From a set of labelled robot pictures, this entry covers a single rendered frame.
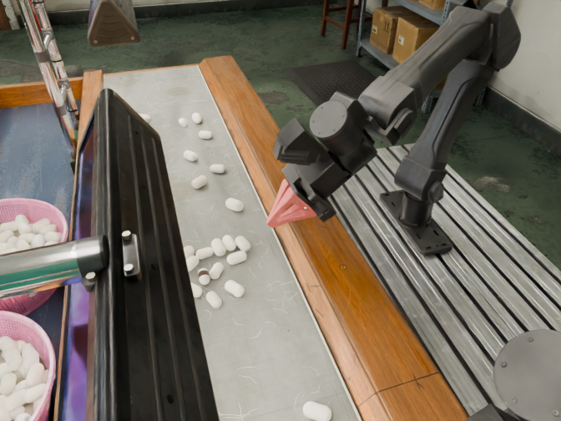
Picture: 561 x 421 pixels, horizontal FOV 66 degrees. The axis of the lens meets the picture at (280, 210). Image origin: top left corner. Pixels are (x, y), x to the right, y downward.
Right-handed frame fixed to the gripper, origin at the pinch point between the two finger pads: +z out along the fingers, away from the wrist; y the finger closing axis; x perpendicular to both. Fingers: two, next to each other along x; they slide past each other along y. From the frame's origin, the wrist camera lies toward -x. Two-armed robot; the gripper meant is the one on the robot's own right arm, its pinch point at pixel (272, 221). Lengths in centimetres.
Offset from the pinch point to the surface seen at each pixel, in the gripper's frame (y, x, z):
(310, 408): 28.2, 2.2, 6.6
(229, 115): -51, 7, 1
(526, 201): -70, 156, -61
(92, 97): -72, -16, 27
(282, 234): -3.9, 7.2, 2.1
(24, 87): -93, -26, 45
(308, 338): 17.6, 6.0, 5.0
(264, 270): 2.8, 4.5, 6.8
